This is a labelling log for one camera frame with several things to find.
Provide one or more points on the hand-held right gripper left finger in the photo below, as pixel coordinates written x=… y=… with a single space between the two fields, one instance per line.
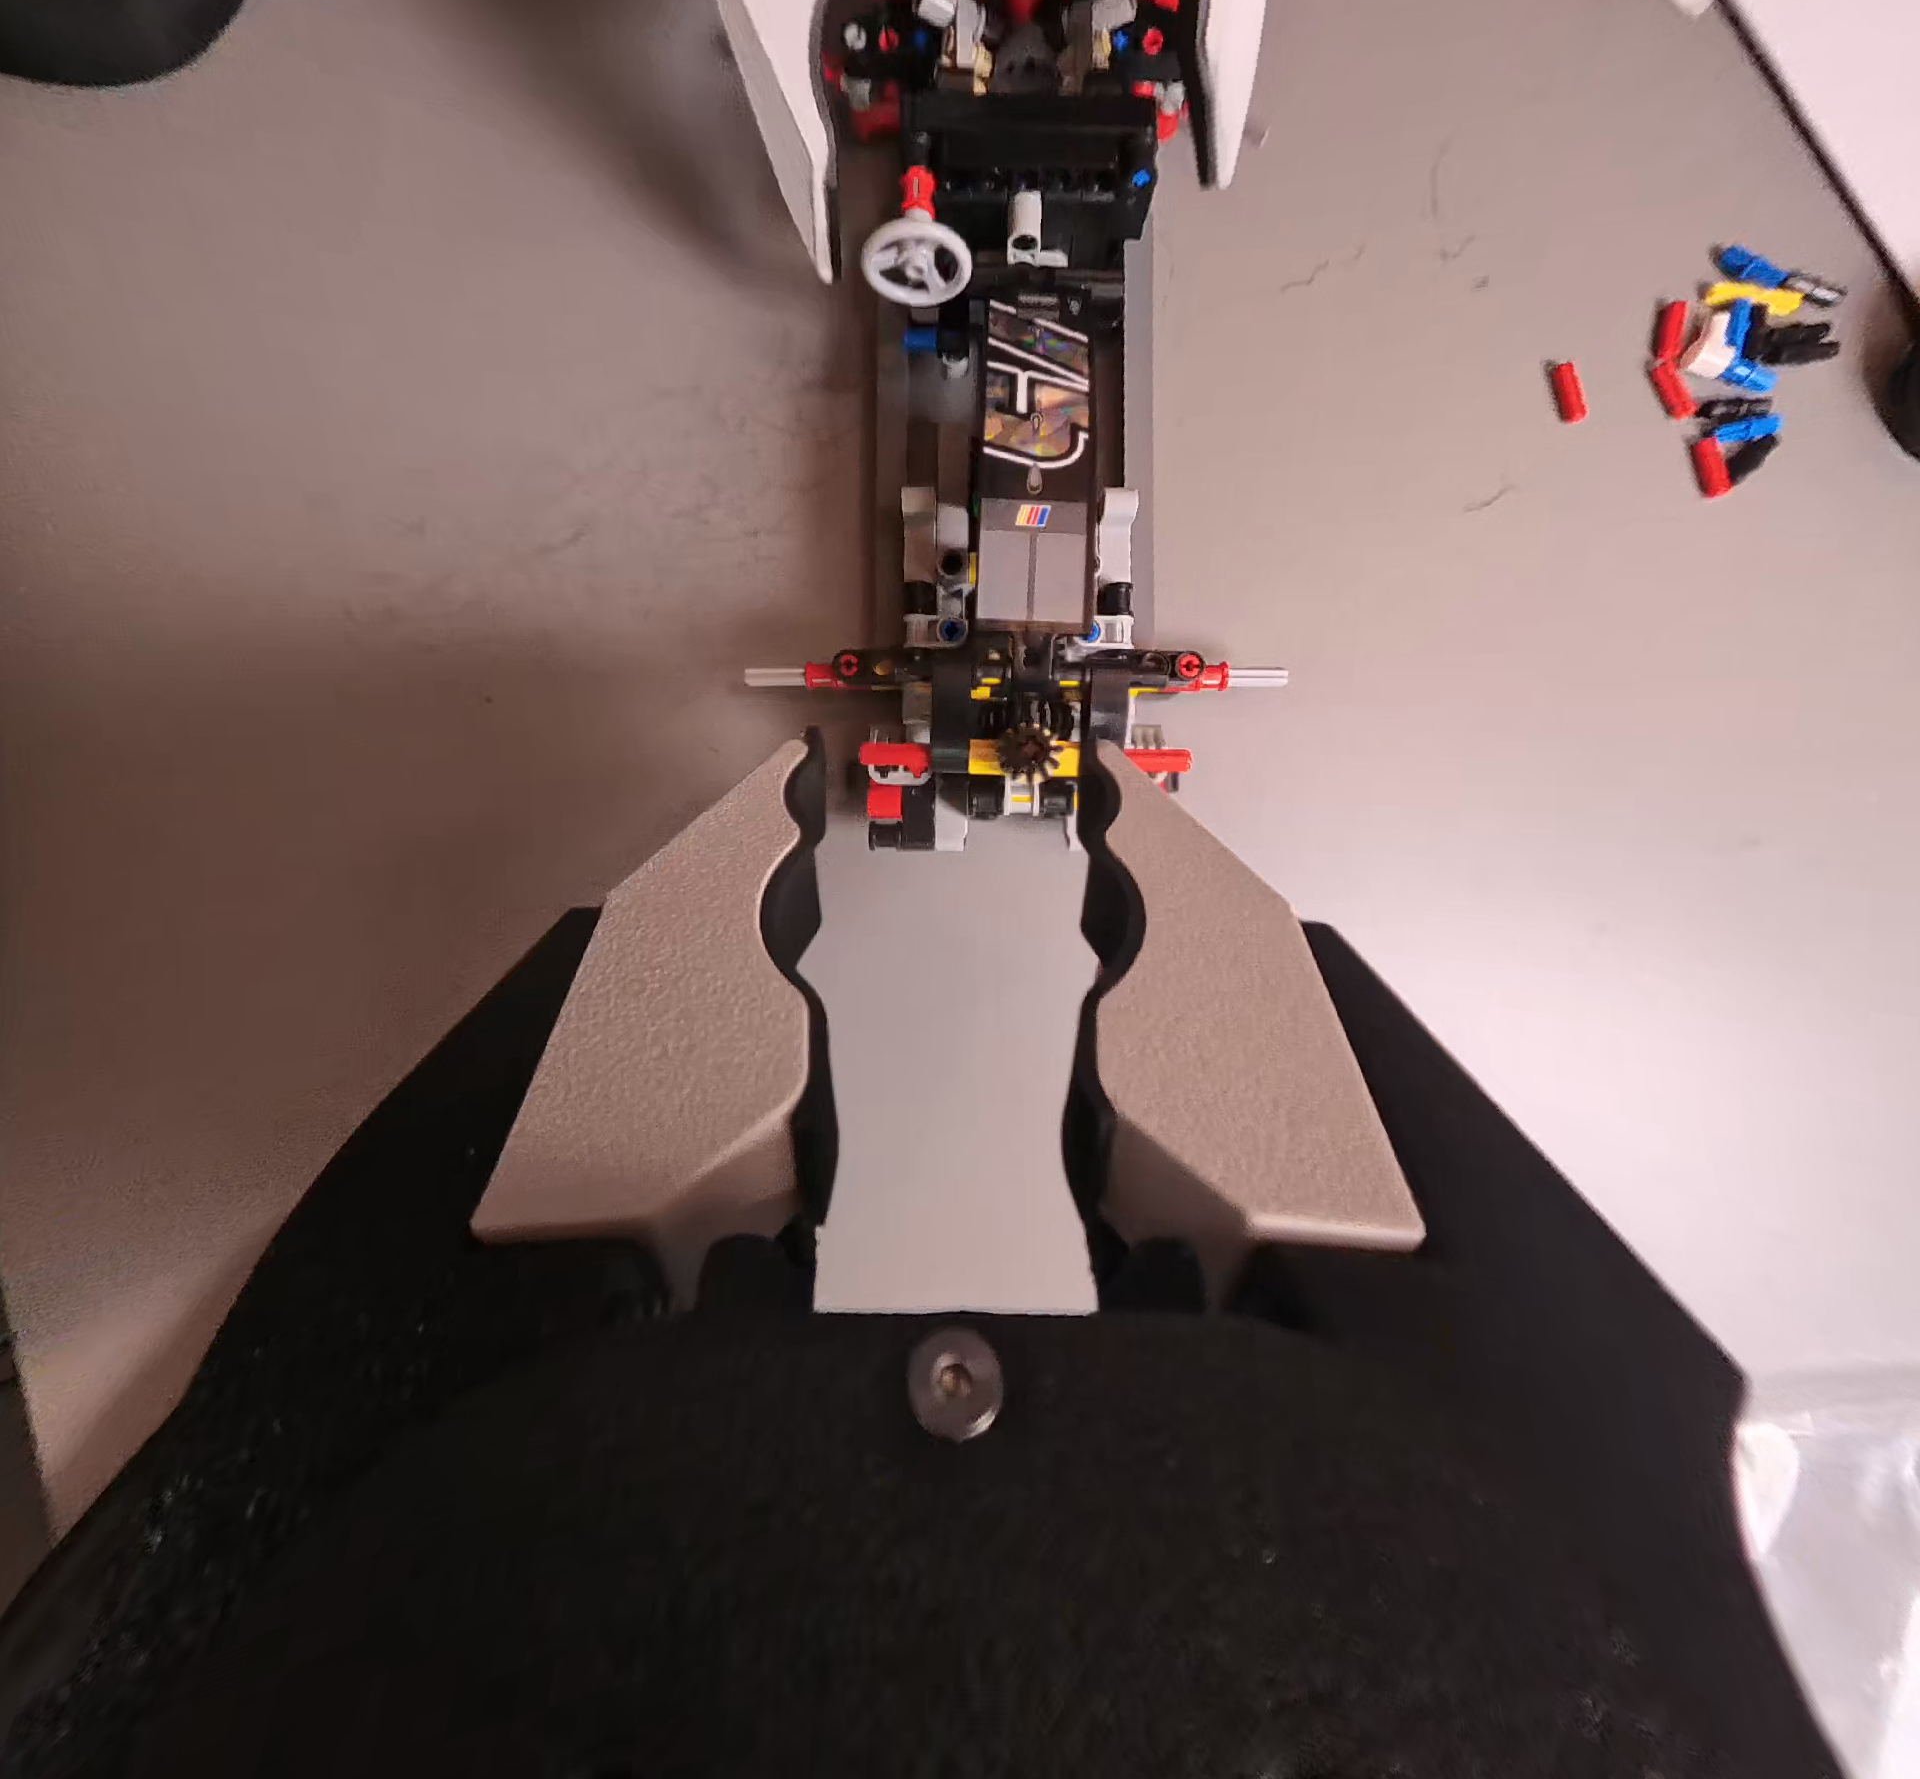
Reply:
x=661 y=1061

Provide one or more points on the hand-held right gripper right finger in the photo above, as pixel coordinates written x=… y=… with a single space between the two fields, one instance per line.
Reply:
x=1245 y=1074

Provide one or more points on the lego car chassis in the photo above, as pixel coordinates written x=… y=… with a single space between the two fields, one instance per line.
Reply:
x=1035 y=400

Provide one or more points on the white book stand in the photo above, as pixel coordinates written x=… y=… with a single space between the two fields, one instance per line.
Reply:
x=1831 y=25

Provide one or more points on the pile of small lego pins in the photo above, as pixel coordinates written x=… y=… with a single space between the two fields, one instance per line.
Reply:
x=1726 y=356

